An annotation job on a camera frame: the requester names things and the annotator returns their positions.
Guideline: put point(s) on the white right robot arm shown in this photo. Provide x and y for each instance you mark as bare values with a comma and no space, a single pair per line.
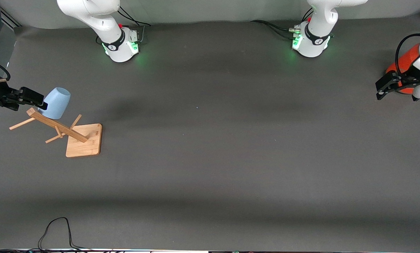
97,17

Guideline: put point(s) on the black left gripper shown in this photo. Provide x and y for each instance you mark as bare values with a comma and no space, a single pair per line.
405,78

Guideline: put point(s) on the grey table mat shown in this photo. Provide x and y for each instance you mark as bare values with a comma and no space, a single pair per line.
231,175

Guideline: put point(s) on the wooden mug rack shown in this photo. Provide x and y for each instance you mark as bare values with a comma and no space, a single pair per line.
83,144

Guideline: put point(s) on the light blue plastic cup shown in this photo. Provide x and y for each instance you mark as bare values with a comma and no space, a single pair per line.
57,102

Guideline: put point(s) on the orange soda can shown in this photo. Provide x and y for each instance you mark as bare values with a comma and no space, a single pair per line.
406,63

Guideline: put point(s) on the aluminium frame rail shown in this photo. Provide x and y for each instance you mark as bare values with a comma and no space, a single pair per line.
10,19

